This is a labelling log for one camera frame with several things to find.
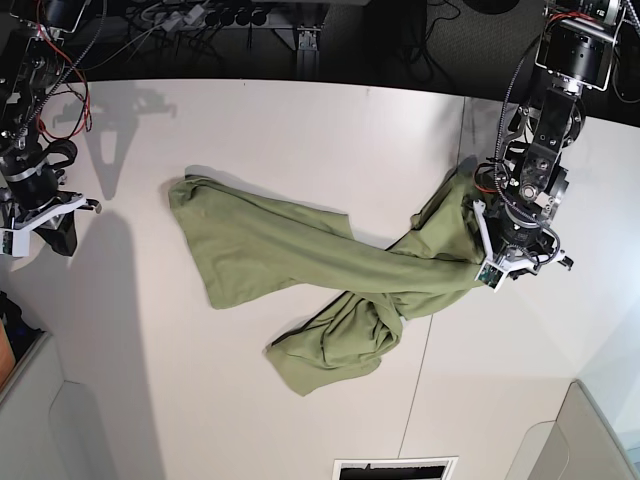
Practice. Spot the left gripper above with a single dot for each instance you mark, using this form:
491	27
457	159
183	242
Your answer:
517	246

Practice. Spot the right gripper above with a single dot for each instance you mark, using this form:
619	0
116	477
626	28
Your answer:
33	199

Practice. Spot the olive green t-shirt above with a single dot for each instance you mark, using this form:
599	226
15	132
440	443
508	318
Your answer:
246	246

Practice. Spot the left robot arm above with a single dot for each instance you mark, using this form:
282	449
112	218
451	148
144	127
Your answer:
524	181

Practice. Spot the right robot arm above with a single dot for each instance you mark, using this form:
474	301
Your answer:
33	161

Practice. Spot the white vent box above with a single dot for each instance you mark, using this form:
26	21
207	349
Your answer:
395	469

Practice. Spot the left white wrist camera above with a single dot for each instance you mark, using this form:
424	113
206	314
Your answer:
491	275

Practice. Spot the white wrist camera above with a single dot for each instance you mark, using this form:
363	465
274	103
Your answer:
15	243
491	275

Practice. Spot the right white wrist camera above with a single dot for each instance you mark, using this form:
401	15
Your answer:
15	243

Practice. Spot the aluminium table frame post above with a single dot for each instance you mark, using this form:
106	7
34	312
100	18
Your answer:
304	42

